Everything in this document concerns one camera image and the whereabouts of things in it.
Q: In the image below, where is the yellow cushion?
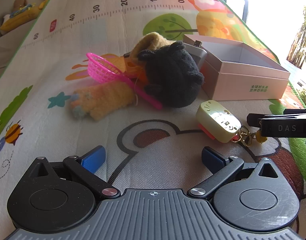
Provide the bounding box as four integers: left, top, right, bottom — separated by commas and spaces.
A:
0, 5, 41, 32

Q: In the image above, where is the bright window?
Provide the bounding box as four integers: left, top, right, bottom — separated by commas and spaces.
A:
213, 0, 306, 80

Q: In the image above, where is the grey metal case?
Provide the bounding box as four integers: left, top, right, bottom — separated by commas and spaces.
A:
182, 40, 208, 67

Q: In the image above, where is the printed cartoon play mat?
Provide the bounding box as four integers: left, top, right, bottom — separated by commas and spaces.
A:
0, 0, 306, 233

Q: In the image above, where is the cream keychain toy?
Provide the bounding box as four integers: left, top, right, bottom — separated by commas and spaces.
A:
195, 99, 266, 147

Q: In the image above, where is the yellow fuzzy sock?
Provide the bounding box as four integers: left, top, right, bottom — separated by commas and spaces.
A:
125, 32, 180, 79
69, 82, 138, 121

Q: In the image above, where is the pink plastic net scoop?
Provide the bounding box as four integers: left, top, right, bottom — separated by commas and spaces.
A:
86, 52, 163, 110

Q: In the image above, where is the black plush toy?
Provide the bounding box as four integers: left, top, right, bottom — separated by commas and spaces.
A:
138, 41, 205, 108

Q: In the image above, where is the pink cardboard box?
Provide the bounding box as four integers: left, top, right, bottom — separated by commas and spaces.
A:
183, 34, 291, 100

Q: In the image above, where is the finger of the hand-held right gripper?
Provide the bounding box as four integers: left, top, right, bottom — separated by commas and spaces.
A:
246, 109, 306, 127
258, 116, 306, 139

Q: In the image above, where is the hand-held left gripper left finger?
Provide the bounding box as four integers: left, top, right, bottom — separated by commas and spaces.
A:
28, 145, 121, 199

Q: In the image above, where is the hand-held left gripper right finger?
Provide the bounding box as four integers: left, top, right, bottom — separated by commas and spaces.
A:
188, 147, 281, 200

